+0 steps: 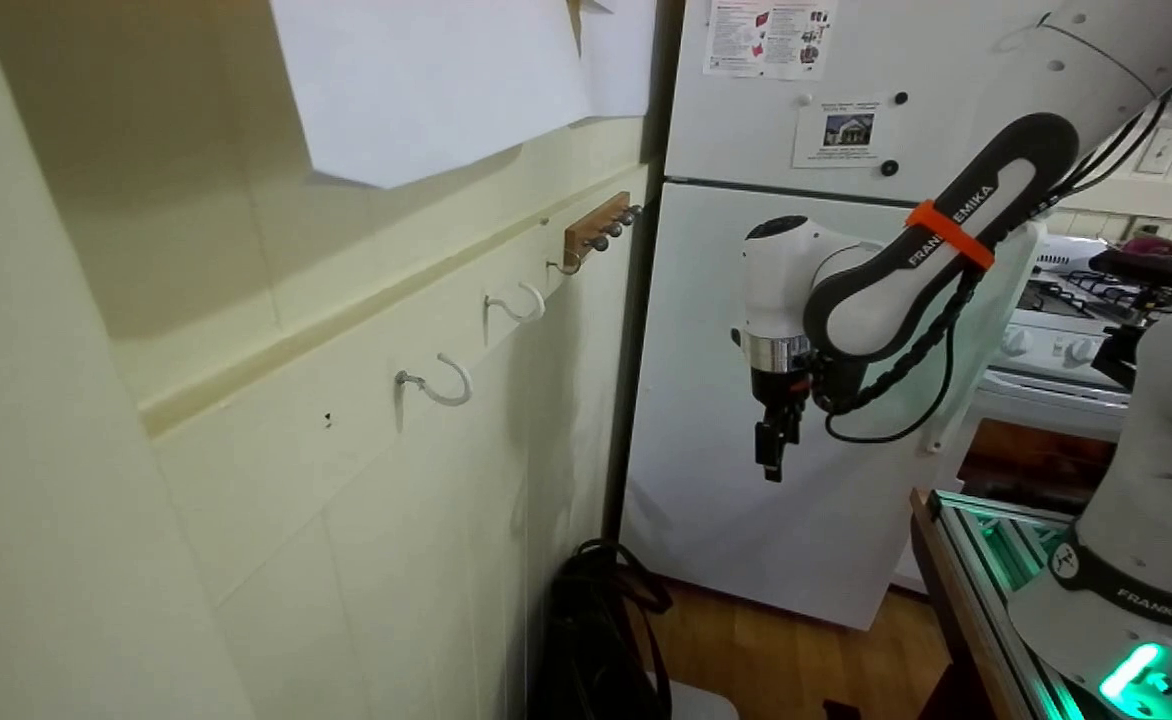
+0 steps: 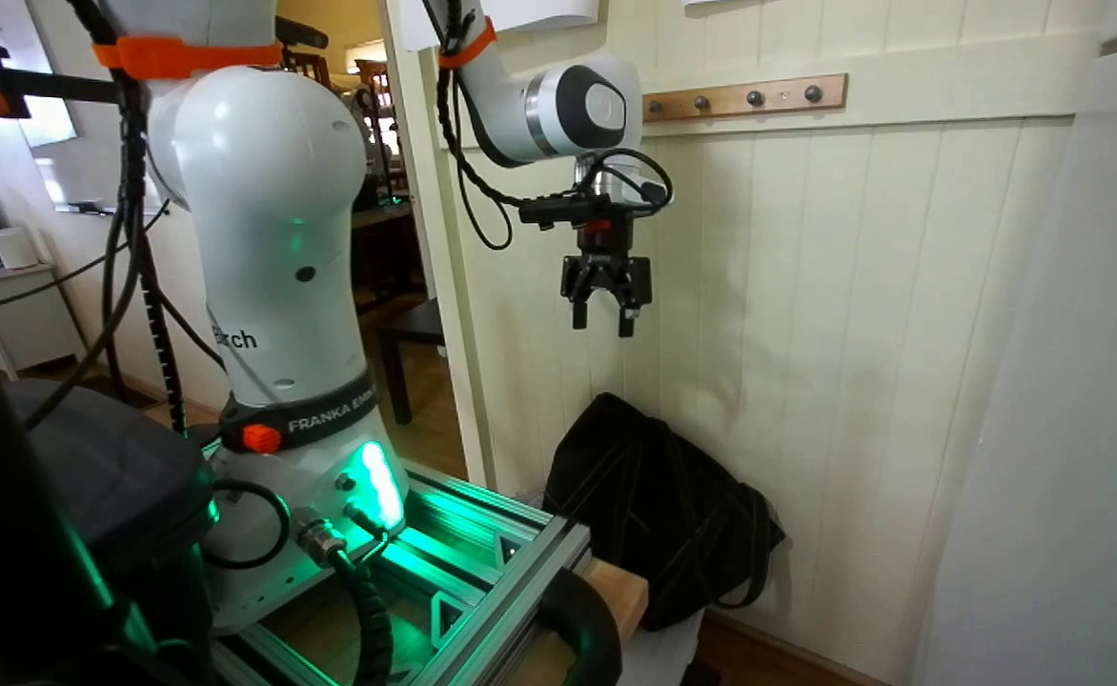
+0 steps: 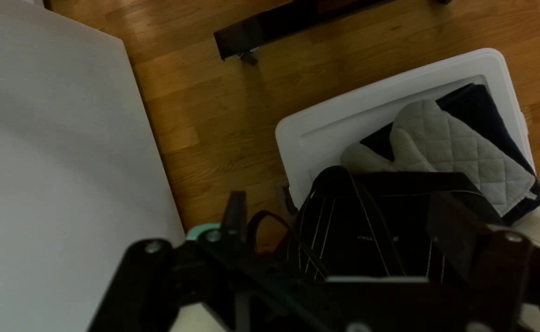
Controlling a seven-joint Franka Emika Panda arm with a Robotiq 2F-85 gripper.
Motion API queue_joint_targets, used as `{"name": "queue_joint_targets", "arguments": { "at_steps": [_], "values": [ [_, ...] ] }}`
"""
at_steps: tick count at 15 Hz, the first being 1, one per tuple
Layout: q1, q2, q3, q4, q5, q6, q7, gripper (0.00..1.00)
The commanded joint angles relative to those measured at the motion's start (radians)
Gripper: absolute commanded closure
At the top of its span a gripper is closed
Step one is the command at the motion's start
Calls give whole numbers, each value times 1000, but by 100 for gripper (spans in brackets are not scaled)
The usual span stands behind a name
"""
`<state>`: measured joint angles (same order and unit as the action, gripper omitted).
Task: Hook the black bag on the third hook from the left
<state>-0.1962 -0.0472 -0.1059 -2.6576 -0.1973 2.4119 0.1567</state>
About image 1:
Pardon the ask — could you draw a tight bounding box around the large white paper sheet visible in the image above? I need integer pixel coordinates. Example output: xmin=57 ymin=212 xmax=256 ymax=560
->
xmin=267 ymin=0 xmax=593 ymax=190

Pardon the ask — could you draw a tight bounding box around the printed flyer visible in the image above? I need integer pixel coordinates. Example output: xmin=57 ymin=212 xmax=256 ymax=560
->
xmin=702 ymin=0 xmax=841 ymax=82

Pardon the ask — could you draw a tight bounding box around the white refrigerator door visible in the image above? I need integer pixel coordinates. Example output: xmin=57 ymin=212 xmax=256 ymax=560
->
xmin=619 ymin=179 xmax=1047 ymax=632

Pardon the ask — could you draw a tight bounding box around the note with house photo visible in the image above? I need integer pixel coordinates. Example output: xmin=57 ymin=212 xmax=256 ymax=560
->
xmin=791 ymin=96 xmax=888 ymax=170

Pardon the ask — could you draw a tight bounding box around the white freezer door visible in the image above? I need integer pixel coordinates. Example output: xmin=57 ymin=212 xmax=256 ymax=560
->
xmin=663 ymin=0 xmax=1082 ymax=208

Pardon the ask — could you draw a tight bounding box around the small white paper sheet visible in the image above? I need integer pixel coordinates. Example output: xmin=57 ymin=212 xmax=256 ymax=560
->
xmin=578 ymin=0 xmax=658 ymax=122

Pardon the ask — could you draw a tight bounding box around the white object on floor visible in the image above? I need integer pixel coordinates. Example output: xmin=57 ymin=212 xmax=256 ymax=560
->
xmin=646 ymin=680 xmax=740 ymax=720

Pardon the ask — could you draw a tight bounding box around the oven door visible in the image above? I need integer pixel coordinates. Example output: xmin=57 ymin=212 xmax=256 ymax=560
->
xmin=890 ymin=392 xmax=1133 ymax=593

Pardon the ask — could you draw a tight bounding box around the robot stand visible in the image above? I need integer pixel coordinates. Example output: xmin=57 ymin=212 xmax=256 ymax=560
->
xmin=910 ymin=488 xmax=1172 ymax=720

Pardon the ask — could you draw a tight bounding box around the black bag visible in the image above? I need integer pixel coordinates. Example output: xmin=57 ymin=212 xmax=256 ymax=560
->
xmin=530 ymin=539 xmax=676 ymax=720

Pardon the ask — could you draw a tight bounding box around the white wall switch plate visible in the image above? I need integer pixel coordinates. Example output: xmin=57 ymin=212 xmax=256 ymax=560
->
xmin=1135 ymin=127 xmax=1172 ymax=177

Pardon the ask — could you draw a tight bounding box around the white refrigerator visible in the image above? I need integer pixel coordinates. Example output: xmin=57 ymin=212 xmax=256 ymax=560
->
xmin=619 ymin=0 xmax=1082 ymax=632

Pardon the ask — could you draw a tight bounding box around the wooden peg rack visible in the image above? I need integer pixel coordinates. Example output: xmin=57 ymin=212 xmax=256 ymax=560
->
xmin=562 ymin=191 xmax=643 ymax=269

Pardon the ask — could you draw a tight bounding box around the white stove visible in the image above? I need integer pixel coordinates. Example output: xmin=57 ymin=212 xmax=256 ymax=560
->
xmin=890 ymin=234 xmax=1172 ymax=593

